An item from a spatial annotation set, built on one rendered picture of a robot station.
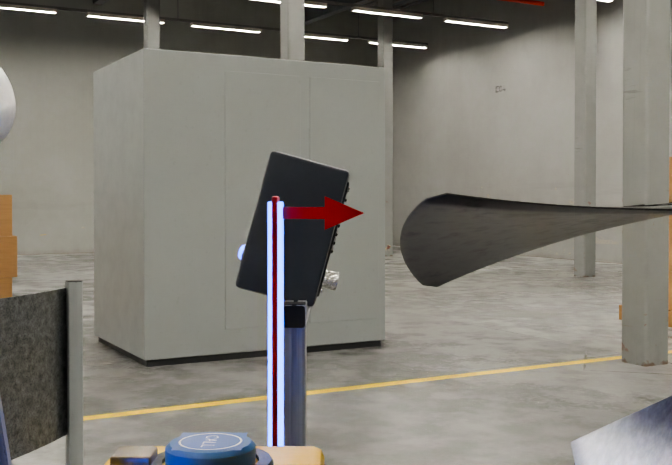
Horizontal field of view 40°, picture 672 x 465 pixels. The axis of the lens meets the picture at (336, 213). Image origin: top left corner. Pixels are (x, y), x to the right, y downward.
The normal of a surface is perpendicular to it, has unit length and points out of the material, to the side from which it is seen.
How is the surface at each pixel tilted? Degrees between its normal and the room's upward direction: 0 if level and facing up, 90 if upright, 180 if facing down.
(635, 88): 90
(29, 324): 90
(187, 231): 90
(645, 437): 55
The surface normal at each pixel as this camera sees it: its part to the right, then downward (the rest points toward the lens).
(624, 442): -0.67, -0.56
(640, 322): -0.88, 0.00
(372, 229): 0.48, 0.01
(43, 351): 0.97, 0.00
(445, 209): -0.04, 0.97
